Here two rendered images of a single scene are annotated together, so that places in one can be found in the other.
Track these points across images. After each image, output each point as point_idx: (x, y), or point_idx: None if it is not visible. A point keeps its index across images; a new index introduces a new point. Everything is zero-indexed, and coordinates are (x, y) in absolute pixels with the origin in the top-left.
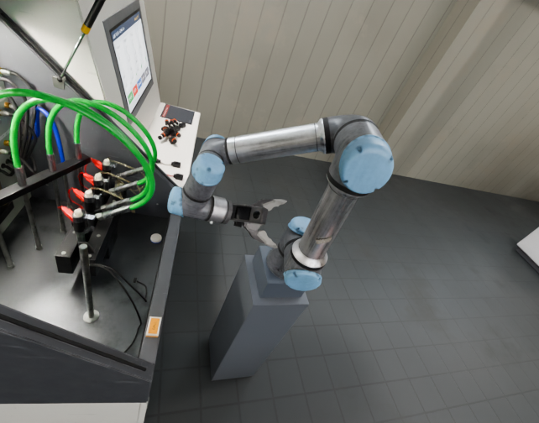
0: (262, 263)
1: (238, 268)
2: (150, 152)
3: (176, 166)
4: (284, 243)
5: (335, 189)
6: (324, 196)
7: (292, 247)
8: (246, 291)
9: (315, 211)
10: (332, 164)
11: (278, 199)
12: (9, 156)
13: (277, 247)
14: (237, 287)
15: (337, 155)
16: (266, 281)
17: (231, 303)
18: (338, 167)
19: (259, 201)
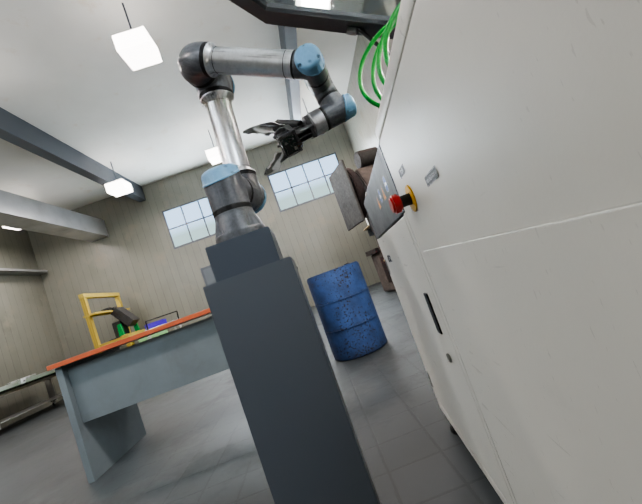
0: (272, 232)
1: (302, 290)
2: (376, 56)
3: None
4: (248, 190)
5: (232, 102)
6: (233, 111)
7: (253, 169)
8: (298, 274)
9: (236, 127)
10: (229, 83)
11: (253, 126)
12: None
13: (264, 173)
14: (310, 310)
15: (228, 77)
16: (275, 236)
17: (324, 349)
18: (231, 85)
19: (275, 122)
